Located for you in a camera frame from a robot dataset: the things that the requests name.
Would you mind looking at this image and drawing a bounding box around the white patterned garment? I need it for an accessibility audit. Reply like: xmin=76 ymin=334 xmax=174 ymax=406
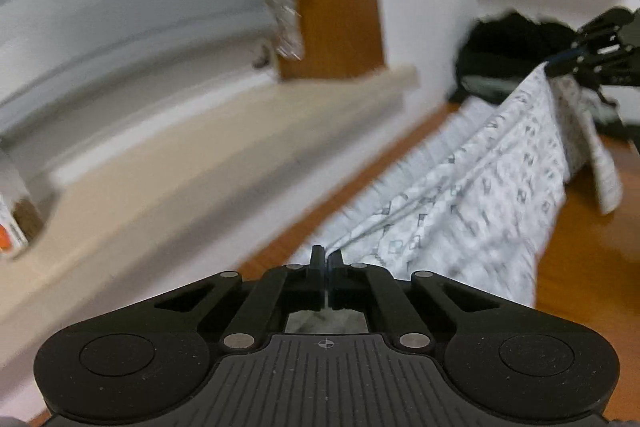
xmin=295 ymin=68 xmax=623 ymax=306

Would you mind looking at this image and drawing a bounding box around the black grey bag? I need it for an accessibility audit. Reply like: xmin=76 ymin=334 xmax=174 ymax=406
xmin=449 ymin=11 xmax=577 ymax=105

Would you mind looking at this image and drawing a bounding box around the beige window sill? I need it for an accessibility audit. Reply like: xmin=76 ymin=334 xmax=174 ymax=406
xmin=1 ymin=65 xmax=418 ymax=361

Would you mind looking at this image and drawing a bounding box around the glass jar on sill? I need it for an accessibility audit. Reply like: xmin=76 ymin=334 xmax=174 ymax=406
xmin=0 ymin=146 xmax=48 ymax=261

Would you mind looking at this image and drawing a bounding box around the window blind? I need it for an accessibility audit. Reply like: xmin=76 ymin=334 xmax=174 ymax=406
xmin=0 ymin=0 xmax=277 ymax=138

